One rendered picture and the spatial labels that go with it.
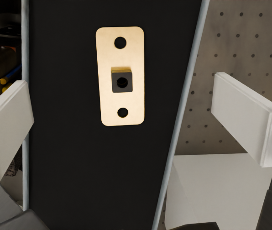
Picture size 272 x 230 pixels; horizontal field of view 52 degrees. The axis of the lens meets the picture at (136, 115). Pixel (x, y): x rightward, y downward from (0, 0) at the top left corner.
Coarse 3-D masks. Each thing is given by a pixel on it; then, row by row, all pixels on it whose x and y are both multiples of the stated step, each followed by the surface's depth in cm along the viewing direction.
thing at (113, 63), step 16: (96, 32) 22; (112, 32) 22; (128, 32) 22; (112, 48) 22; (128, 48) 22; (112, 64) 23; (128, 64) 23; (112, 80) 22; (128, 80) 22; (112, 96) 24; (128, 96) 24; (112, 112) 24; (128, 112) 24
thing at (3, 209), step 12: (0, 192) 8; (0, 204) 7; (12, 204) 7; (0, 216) 7; (12, 216) 7; (24, 216) 6; (36, 216) 6; (0, 228) 6; (12, 228) 6; (24, 228) 6; (36, 228) 6; (48, 228) 6
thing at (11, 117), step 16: (16, 80) 17; (0, 96) 15; (16, 96) 15; (0, 112) 13; (16, 112) 15; (0, 128) 13; (16, 128) 15; (0, 144) 13; (16, 144) 15; (0, 160) 13; (0, 176) 13
